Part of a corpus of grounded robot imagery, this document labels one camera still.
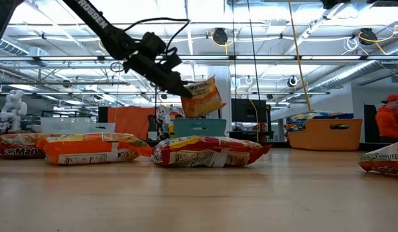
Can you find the orange Maruchan ramen pack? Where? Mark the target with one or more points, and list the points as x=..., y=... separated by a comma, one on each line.
x=89, y=149
x=205, y=100

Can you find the black monitor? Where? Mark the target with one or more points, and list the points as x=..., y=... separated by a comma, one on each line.
x=242, y=111

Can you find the teal plastic bin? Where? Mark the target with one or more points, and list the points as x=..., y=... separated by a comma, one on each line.
x=182, y=129

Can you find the orange plastic bin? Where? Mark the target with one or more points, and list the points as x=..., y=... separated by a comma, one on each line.
x=314, y=138

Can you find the red Maruchan ramen pack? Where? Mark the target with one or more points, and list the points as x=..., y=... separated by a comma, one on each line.
x=385, y=159
x=214, y=148
x=15, y=148

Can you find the small round ceiling reel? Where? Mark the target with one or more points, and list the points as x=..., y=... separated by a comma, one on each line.
x=292, y=81

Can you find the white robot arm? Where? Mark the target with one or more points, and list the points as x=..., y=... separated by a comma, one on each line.
x=13, y=109

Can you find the black table rail frame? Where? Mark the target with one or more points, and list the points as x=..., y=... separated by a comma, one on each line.
x=279, y=145

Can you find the silver ventilation duct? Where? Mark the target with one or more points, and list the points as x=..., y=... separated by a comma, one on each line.
x=8, y=46
x=344, y=75

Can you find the black gantry stand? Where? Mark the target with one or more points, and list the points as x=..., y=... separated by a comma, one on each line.
x=158, y=106

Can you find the clear plastic bin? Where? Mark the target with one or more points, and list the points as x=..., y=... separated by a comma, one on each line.
x=73, y=125

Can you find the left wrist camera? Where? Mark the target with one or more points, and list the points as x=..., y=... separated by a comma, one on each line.
x=171, y=59

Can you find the white building column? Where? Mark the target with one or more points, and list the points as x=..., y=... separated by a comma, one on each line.
x=218, y=71

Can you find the long ceiling light strip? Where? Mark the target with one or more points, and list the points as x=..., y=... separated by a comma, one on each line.
x=282, y=93
x=266, y=58

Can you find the person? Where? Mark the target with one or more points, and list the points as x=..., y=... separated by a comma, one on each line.
x=178, y=116
x=390, y=122

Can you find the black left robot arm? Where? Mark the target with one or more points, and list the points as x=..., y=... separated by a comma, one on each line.
x=115, y=38

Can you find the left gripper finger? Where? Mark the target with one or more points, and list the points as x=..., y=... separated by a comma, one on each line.
x=179, y=88

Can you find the orange partition panel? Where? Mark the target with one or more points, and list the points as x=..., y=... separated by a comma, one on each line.
x=131, y=122

